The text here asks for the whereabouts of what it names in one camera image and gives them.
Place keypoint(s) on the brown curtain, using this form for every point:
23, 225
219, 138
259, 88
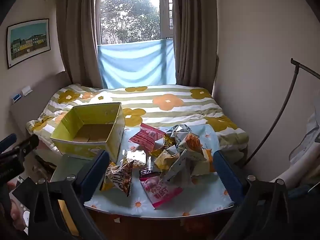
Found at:
75, 42
195, 42

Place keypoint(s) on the light blue cloth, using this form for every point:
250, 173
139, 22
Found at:
135, 65

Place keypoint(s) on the person's left hand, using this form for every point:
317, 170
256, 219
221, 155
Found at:
17, 217

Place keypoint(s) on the silver snack packet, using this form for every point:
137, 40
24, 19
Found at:
180, 130

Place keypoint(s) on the cream packet with orange edge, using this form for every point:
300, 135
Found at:
202, 163

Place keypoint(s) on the striped floral blanket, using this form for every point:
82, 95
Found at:
175, 110

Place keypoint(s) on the window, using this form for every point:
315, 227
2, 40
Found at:
130, 17

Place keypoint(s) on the beige headboard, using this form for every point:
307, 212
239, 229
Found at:
42, 92

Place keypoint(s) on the white grey snack packet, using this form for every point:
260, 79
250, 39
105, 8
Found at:
182, 167

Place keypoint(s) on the small white box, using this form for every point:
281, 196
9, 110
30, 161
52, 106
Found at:
26, 90

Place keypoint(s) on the small blue object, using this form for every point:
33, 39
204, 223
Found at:
17, 98

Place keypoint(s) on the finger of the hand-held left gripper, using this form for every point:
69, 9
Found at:
27, 143
8, 141

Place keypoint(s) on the framed town picture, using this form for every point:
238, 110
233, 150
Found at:
27, 42

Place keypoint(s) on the white garment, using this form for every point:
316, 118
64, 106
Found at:
310, 140

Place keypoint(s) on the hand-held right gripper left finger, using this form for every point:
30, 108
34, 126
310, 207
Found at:
96, 173

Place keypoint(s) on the pale yellow snack packet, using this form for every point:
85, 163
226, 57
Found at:
165, 160

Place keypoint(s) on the black metal rack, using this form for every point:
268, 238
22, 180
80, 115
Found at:
293, 61

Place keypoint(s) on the gold foil snack packet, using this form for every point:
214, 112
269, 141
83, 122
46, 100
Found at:
160, 152

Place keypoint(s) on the pink and white snack packet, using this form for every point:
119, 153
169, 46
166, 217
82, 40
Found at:
160, 192

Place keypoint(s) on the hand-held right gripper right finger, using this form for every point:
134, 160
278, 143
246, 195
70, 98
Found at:
227, 177

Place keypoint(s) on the orange snack packet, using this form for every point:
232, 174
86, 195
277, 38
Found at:
192, 141

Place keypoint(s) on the light blue floral tablecloth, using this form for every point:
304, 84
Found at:
200, 200

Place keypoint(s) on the yellow-green cardboard box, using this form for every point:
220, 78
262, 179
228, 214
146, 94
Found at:
113, 132

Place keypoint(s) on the brown striped snack packet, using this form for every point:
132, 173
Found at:
117, 178

